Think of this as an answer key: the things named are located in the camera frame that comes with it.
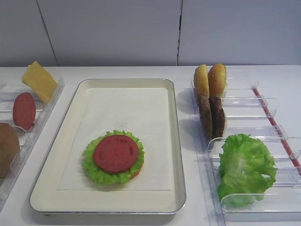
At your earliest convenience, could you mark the brown meat patty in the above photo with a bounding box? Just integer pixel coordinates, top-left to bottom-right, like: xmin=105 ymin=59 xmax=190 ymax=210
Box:
xmin=198 ymin=94 xmax=213 ymax=142
xmin=209 ymin=96 xmax=225 ymax=139

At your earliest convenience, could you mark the green lettuce leaf in rack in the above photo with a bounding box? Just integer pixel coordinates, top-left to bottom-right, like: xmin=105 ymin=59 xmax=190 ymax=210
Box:
xmin=218 ymin=134 xmax=277 ymax=207

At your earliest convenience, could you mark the red rod on right rack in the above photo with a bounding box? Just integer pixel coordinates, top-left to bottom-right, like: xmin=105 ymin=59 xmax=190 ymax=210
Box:
xmin=260 ymin=100 xmax=301 ymax=175

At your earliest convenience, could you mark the golden bun half right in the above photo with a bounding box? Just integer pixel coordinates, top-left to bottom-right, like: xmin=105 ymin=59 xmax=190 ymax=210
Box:
xmin=208 ymin=63 xmax=227 ymax=98

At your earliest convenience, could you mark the golden bun half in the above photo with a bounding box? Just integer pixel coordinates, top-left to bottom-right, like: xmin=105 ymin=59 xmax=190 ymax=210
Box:
xmin=208 ymin=63 xmax=227 ymax=98
xmin=194 ymin=64 xmax=210 ymax=98

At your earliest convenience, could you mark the brown bun in left rack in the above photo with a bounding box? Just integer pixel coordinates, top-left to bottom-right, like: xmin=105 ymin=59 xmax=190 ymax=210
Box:
xmin=0 ymin=122 xmax=20 ymax=178

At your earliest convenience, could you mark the red tomato slice on tray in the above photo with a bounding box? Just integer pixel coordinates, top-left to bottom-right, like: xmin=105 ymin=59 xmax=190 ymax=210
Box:
xmin=93 ymin=135 xmax=140 ymax=174

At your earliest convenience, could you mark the clear acrylic right rack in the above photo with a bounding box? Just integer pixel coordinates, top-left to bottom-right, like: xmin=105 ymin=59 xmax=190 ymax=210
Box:
xmin=190 ymin=70 xmax=301 ymax=226

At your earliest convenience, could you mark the golden bun half left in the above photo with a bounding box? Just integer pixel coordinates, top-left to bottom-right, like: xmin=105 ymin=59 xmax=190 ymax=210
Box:
xmin=194 ymin=64 xmax=210 ymax=98

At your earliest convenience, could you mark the red tomato slice in rack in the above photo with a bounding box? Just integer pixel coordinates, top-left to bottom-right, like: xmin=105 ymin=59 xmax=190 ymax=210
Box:
xmin=13 ymin=92 xmax=36 ymax=130

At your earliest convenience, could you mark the white paper tray liner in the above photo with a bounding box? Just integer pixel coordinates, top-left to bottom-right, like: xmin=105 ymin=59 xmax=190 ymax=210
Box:
xmin=58 ymin=88 xmax=172 ymax=191

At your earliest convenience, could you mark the green lettuce leaf on tray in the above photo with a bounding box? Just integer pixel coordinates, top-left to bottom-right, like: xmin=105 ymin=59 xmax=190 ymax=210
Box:
xmin=82 ymin=130 xmax=144 ymax=185

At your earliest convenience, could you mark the cream metal serving tray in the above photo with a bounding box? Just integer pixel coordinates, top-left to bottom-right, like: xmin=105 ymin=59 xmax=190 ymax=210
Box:
xmin=30 ymin=79 xmax=186 ymax=214

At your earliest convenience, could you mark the yellow cheese slice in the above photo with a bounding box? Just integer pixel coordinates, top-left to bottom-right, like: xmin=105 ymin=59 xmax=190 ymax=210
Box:
xmin=22 ymin=61 xmax=57 ymax=104

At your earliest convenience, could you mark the clear acrylic left rack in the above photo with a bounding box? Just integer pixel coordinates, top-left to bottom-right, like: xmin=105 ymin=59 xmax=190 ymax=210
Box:
xmin=0 ymin=78 xmax=65 ymax=209

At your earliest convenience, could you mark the clear acrylic rack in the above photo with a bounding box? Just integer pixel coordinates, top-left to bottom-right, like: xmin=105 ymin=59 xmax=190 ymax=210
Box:
xmin=0 ymin=78 xmax=65 ymax=209
xmin=190 ymin=70 xmax=301 ymax=226

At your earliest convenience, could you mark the orange bottom bun on tray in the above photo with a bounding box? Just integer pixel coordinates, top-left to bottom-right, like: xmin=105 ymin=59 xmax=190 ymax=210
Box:
xmin=129 ymin=163 xmax=143 ymax=179

